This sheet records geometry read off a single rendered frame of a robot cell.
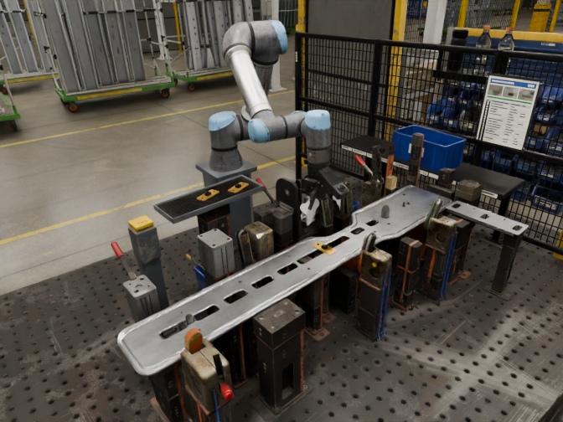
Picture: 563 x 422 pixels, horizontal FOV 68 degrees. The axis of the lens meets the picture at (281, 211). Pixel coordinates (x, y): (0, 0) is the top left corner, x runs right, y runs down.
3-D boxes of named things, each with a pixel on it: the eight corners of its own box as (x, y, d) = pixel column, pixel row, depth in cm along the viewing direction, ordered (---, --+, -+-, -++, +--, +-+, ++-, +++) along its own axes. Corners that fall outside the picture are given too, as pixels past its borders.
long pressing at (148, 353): (147, 388, 97) (147, 384, 96) (111, 336, 112) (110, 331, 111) (456, 203, 175) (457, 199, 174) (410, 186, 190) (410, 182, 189)
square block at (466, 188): (458, 261, 187) (474, 188, 170) (442, 254, 192) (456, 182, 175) (467, 254, 192) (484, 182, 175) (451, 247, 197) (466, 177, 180)
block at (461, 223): (449, 289, 170) (462, 230, 157) (425, 276, 178) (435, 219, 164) (461, 279, 176) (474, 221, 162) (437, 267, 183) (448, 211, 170)
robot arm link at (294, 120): (275, 112, 137) (289, 118, 128) (306, 108, 141) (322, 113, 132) (276, 136, 140) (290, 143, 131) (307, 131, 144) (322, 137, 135)
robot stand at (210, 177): (204, 239, 208) (194, 163, 189) (240, 225, 219) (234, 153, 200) (224, 257, 194) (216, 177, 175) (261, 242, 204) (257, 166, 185)
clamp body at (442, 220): (436, 306, 162) (452, 229, 145) (410, 291, 170) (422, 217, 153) (449, 295, 167) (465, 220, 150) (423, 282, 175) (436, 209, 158)
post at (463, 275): (464, 280, 175) (477, 220, 161) (440, 269, 182) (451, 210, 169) (472, 274, 179) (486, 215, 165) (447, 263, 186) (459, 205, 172)
